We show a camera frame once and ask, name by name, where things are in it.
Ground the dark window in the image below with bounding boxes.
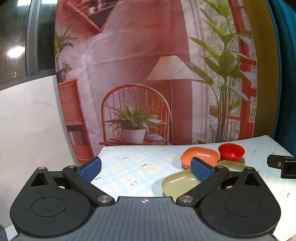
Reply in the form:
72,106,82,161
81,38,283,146
0,0,57,91

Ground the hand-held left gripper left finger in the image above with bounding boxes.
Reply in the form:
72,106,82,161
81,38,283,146
30,157,115,207

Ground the green plate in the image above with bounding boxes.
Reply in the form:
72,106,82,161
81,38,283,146
162,170,201,197
216,160,248,172

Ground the printed room scene backdrop cloth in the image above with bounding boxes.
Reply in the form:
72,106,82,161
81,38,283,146
54,0,258,164

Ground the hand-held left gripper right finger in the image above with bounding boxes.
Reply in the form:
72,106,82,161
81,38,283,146
176,157,264,207

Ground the orange plate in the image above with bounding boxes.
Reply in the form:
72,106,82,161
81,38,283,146
181,147,220,169

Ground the teal curtain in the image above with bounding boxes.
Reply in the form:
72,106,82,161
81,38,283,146
266,0,296,158

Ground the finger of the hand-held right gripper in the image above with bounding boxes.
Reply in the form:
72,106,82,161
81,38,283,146
280,160,296,179
267,154,296,169

